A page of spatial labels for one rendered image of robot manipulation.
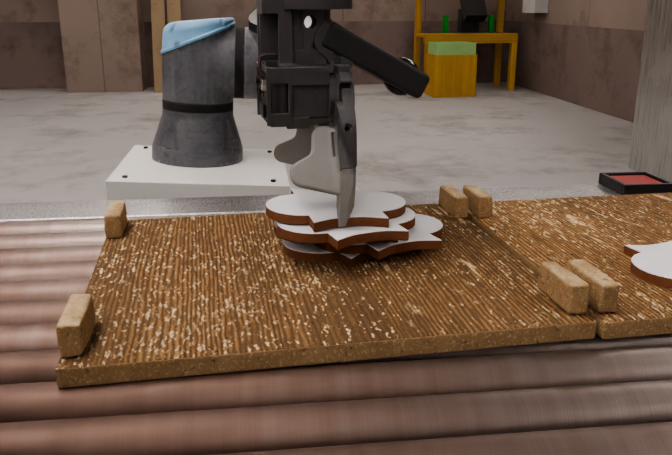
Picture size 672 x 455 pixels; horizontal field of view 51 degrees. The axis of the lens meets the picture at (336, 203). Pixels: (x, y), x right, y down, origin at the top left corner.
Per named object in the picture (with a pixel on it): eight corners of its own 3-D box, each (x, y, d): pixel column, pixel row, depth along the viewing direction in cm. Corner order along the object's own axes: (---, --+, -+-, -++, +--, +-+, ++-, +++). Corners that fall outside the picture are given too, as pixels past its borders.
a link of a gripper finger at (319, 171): (291, 230, 65) (282, 132, 66) (354, 225, 66) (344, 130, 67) (297, 225, 62) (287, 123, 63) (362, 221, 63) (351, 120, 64)
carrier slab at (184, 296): (113, 233, 82) (111, 220, 82) (448, 214, 90) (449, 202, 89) (56, 389, 49) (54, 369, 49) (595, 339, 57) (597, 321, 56)
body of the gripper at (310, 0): (257, 120, 70) (253, -6, 67) (341, 117, 72) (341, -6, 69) (268, 134, 63) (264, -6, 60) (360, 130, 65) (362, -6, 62)
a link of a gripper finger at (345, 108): (330, 176, 66) (321, 88, 68) (348, 175, 67) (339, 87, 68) (341, 165, 62) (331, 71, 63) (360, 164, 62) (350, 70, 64)
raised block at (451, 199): (437, 205, 88) (438, 184, 87) (451, 204, 88) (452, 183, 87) (454, 219, 82) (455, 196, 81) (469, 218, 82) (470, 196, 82)
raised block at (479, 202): (460, 205, 88) (461, 183, 87) (474, 204, 88) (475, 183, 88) (477, 219, 82) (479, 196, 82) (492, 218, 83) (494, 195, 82)
